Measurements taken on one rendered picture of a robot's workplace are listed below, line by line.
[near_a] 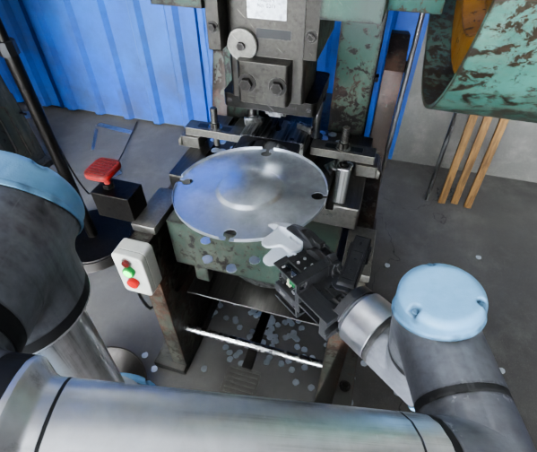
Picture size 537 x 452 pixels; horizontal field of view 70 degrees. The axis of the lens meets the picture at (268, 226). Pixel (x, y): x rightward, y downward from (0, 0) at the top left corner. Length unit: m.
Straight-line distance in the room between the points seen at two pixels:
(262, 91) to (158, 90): 1.74
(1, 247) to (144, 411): 0.14
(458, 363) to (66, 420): 0.27
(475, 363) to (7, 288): 0.34
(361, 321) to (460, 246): 1.44
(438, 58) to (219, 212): 0.56
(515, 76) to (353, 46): 0.56
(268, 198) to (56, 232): 0.43
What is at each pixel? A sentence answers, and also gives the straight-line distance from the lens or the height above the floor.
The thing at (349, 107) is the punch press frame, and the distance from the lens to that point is 1.07.
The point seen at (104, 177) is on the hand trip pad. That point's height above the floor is 0.76.
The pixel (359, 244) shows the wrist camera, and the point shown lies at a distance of 0.59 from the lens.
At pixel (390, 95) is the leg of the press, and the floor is 0.78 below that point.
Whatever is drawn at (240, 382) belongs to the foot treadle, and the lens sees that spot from 1.19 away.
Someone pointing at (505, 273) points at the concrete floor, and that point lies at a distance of 1.88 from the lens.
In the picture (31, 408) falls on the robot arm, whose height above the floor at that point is 1.05.
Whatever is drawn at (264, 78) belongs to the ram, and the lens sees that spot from 0.76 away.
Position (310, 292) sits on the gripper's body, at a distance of 0.52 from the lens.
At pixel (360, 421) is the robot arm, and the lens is 0.28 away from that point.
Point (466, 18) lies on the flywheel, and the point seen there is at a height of 1.04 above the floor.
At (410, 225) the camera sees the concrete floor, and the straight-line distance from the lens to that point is 1.91.
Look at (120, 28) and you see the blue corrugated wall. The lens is 2.45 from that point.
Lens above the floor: 1.25
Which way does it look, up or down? 44 degrees down
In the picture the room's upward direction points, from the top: straight up
